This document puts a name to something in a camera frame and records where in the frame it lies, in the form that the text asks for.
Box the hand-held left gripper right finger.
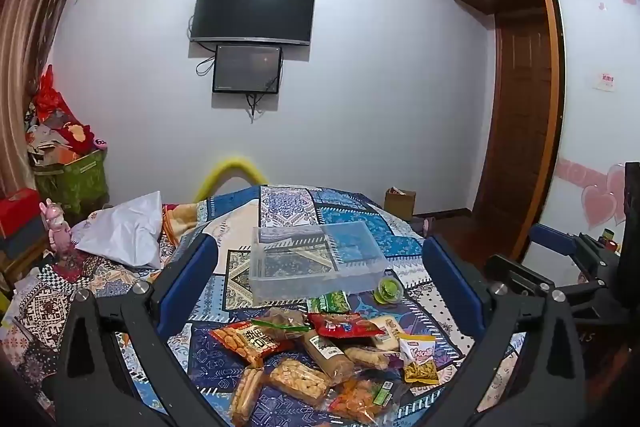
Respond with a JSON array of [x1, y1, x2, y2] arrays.
[[422, 236, 601, 427]]

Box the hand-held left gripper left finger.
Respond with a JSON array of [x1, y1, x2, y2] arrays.
[[42, 233, 236, 427]]

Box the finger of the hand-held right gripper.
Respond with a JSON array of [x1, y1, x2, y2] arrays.
[[529, 223, 582, 259], [484, 254, 571, 304]]

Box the green jelly cup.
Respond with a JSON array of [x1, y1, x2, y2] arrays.
[[375, 277, 405, 305]]

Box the orange cracker packet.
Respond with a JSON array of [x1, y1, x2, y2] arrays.
[[209, 321, 296, 368]]

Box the clear plastic storage container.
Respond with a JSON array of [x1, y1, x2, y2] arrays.
[[251, 221, 390, 306]]

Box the orange fleece blanket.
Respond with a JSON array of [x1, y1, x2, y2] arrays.
[[161, 203, 201, 248]]

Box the beige vacuum-sealed packet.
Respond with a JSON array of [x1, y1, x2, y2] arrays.
[[370, 316, 408, 352]]

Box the yellow and white stick-snack packet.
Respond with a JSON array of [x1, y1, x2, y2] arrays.
[[398, 332, 441, 385]]

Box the white pillow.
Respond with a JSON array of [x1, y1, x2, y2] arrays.
[[72, 191, 165, 269]]

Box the cardboard box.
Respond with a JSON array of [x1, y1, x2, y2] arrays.
[[384, 187, 417, 222]]

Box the brown nut packet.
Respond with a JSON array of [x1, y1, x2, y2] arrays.
[[251, 307, 311, 342]]

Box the peanut packet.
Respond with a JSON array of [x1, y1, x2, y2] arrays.
[[345, 346, 391, 370]]

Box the white wardrobe door, pink hearts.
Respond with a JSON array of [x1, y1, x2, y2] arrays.
[[520, 0, 640, 288]]

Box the red snack packet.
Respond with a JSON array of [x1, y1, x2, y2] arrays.
[[307, 312, 386, 339]]

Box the yellow foam tube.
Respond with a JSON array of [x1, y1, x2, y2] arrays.
[[194, 155, 271, 202]]

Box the brown wooden door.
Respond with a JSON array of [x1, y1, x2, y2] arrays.
[[472, 9, 556, 238]]

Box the green snack packet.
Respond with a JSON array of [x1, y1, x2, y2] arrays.
[[306, 289, 348, 314]]

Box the blue patchwork blanket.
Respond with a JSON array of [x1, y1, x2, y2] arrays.
[[95, 184, 531, 427]]

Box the breadstick packet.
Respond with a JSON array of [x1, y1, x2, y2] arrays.
[[230, 367, 265, 425]]

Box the pink rabbit toy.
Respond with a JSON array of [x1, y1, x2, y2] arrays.
[[40, 198, 76, 265]]

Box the brown sausage-shaped packet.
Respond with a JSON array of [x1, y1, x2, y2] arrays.
[[300, 329, 357, 383]]

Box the clear square-cracker packet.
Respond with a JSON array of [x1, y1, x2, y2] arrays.
[[267, 357, 331, 407]]

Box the green fabric storage box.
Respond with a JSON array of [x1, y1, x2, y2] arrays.
[[34, 152, 109, 215]]

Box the clear orange chips packet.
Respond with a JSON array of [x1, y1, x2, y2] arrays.
[[317, 369, 406, 425]]

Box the brown patterned blanket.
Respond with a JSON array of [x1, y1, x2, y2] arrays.
[[0, 252, 166, 408]]

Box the red plush toy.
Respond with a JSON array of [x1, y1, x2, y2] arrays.
[[60, 124, 98, 155]]

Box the red box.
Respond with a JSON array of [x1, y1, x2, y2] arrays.
[[0, 188, 41, 238]]

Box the green storage box with toys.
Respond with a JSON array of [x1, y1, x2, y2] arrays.
[[25, 64, 108, 168]]

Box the red plastic bag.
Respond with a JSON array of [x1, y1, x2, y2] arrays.
[[35, 64, 71, 118]]

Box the brown striped curtain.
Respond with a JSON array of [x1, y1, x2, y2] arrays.
[[0, 0, 96, 198]]

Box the small black wall monitor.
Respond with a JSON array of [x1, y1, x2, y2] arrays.
[[212, 45, 283, 94]]

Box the black wall television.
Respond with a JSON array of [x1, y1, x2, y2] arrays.
[[190, 0, 316, 46]]

